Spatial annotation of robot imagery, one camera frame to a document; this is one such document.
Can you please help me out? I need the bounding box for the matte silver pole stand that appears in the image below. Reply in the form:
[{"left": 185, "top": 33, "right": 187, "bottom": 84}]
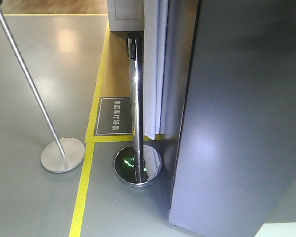
[{"left": 0, "top": 0, "right": 85, "bottom": 173}]

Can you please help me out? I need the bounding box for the white cabinet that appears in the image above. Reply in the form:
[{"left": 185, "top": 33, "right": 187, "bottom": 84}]
[{"left": 107, "top": 0, "right": 144, "bottom": 32}]

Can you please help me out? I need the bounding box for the chrome stanchion post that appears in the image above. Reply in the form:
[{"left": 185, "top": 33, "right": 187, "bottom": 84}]
[{"left": 113, "top": 32, "right": 163, "bottom": 187}]

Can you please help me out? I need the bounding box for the dark floor sign sticker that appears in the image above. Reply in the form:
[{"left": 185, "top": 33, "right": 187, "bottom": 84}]
[{"left": 94, "top": 97, "right": 132, "bottom": 136}]

